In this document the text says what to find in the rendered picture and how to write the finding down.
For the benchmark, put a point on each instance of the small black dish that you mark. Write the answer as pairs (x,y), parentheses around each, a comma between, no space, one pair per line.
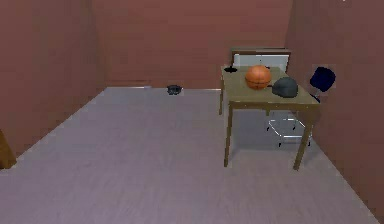
(230,69)

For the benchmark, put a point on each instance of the dark grey cap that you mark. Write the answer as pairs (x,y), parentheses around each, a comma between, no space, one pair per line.
(285,87)

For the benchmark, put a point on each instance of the small dark grey floor object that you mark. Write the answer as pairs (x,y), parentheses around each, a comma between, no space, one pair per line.
(174,89)

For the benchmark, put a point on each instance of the blue office chair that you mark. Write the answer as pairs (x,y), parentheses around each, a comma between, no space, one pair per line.
(322,78)

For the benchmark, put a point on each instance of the brown wooden furniture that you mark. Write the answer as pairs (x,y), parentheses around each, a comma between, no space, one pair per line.
(5,153)

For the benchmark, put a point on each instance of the orange basketball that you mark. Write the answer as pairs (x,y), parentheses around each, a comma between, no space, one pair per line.
(258,77)

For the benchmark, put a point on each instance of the olive wooden table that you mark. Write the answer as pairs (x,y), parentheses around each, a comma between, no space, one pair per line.
(253,95)

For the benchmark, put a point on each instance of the white brown-framed board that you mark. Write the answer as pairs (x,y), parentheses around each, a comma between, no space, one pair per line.
(260,60)

